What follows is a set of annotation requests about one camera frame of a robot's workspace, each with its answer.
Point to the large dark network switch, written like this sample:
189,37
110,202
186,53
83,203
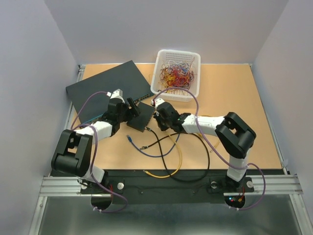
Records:
125,77

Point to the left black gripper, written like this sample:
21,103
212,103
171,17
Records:
134,107

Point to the aluminium frame rail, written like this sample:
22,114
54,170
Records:
275,185

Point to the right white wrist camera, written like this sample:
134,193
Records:
156,102

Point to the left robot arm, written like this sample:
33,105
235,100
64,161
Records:
73,151

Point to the white plastic basket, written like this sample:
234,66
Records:
179,73

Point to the small black network switch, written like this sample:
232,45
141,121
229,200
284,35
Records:
139,123

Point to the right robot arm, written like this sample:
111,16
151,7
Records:
234,134

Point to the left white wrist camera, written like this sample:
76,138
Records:
116,94

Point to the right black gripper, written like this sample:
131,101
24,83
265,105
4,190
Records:
157,116

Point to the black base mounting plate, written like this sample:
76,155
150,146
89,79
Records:
134,187

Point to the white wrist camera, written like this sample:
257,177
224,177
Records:
116,94
156,102

